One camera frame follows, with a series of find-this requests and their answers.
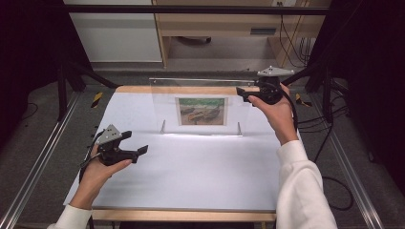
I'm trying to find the yellow black tape strip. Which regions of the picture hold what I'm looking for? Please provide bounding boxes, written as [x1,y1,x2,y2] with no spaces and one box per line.
[91,92,104,109]
[294,93,313,108]

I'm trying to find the black horizontal frame bar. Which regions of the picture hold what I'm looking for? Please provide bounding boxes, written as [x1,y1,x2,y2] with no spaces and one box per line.
[62,4,330,16]

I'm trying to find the aluminium floor rail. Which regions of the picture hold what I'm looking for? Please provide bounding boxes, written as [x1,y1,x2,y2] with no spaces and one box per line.
[0,91,81,229]
[309,94,387,229]

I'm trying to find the white cabinet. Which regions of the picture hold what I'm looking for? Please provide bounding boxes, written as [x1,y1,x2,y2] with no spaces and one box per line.
[62,0,163,63]

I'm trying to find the wooden desk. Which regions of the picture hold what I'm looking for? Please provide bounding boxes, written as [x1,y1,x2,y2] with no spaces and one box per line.
[152,0,330,69]

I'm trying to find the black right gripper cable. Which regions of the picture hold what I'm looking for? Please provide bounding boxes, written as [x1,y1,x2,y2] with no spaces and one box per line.
[280,90,300,132]

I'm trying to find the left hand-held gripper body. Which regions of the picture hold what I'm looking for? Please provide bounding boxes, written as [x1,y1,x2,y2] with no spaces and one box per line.
[95,123,139,167]

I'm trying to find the wooden table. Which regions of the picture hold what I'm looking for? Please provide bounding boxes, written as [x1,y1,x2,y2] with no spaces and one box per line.
[90,85,278,223]

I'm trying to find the person's right hand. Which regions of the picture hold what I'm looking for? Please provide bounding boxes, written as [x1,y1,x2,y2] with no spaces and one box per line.
[247,83,300,146]

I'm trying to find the landscape picture print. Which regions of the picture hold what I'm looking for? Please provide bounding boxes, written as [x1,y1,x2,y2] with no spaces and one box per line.
[175,96,229,127]

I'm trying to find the black floor cable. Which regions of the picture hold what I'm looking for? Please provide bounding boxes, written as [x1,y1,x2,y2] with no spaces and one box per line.
[297,104,355,212]

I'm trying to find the person's left hand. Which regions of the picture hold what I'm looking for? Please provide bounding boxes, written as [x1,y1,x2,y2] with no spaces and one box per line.
[79,144,134,189]

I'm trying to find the white paper table cover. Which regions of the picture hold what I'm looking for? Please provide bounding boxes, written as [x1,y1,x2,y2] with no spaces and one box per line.
[63,92,304,212]

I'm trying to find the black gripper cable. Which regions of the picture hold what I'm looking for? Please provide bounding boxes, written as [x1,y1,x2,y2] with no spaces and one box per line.
[77,129,107,184]
[280,90,300,132]

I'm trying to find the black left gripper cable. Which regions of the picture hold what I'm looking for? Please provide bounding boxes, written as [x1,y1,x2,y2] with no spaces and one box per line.
[77,129,107,184]

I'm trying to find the clear acrylic picture frame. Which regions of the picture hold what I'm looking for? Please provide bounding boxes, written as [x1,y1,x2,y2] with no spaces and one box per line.
[160,92,245,138]

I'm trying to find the black curtain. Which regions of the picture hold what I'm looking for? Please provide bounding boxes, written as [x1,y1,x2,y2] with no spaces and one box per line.
[308,0,405,195]
[0,0,94,151]

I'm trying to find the hanging desk cables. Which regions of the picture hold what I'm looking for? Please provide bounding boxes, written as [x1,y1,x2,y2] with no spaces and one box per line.
[277,1,313,69]

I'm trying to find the black stand leg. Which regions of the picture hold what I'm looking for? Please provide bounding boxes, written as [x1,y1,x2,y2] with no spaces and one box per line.
[56,59,119,122]
[281,59,336,124]

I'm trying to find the clear acrylic cover plate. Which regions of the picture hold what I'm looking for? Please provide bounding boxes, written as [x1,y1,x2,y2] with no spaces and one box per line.
[148,77,256,135]

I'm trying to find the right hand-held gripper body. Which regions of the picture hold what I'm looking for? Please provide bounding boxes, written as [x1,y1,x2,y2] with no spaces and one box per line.
[254,65,296,106]

